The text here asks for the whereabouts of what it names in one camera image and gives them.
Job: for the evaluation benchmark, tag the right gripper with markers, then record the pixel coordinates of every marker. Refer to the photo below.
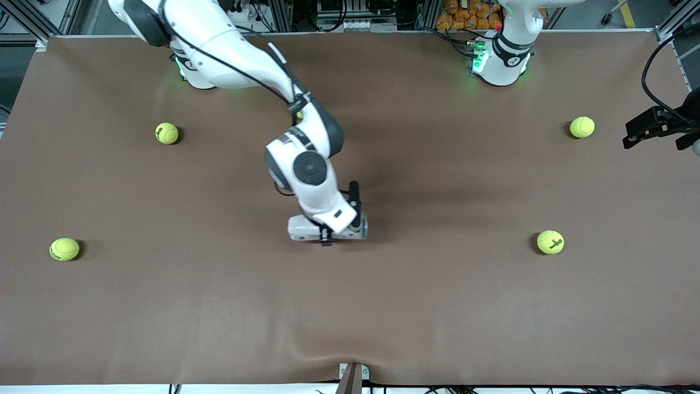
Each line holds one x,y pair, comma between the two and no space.
355,203

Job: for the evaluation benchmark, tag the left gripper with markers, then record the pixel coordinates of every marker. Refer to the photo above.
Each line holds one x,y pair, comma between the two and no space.
668,121

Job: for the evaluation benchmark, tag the clear tennis ball can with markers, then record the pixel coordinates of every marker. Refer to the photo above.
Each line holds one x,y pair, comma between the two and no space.
301,230

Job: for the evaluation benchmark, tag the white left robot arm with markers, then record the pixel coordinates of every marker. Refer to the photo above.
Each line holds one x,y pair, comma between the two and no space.
503,60

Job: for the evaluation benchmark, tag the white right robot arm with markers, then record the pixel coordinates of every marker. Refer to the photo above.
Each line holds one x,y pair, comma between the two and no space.
229,54

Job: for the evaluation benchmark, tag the brown table cover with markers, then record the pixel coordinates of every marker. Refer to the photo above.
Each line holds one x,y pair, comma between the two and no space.
219,306

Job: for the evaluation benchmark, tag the bag of orange items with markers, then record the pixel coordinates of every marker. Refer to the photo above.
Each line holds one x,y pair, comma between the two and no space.
465,19

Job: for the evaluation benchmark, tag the white power strip black plugs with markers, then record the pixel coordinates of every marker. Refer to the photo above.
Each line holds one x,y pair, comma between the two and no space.
243,12

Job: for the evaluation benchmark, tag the aluminium frame strut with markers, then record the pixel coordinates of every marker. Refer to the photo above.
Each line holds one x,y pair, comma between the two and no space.
675,19
33,22

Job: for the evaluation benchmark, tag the metal bracket with brown post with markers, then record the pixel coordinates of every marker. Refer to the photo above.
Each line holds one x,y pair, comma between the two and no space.
354,377

